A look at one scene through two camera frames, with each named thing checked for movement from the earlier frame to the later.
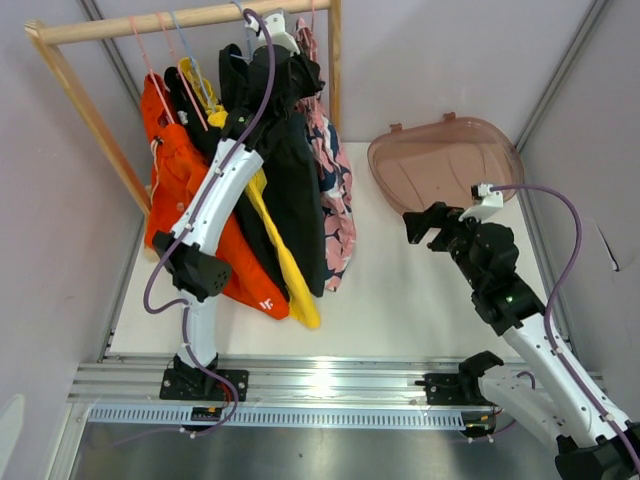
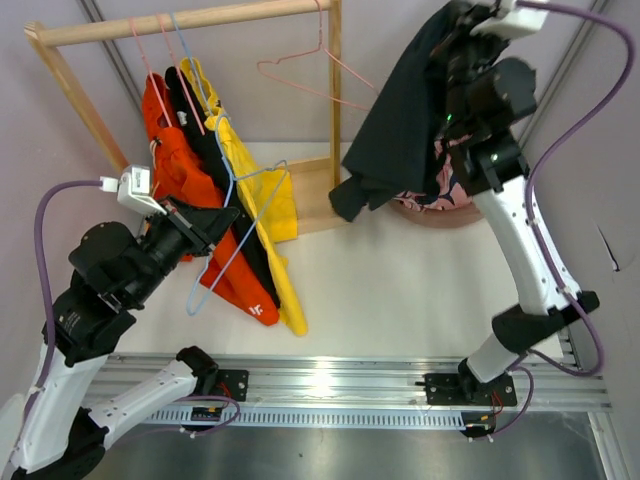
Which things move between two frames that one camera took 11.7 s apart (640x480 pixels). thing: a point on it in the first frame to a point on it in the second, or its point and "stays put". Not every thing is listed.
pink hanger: x=179 y=70 stays put
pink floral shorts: x=337 y=199 to x=449 y=192
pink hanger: x=309 y=34 to x=278 y=61
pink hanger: x=149 y=67 stays put
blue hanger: x=250 y=55 to x=283 y=164
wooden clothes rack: x=45 y=34 stays put
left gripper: x=312 y=73 to x=202 y=226
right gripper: x=436 y=216 to x=461 y=23
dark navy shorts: x=274 y=89 to x=393 y=146
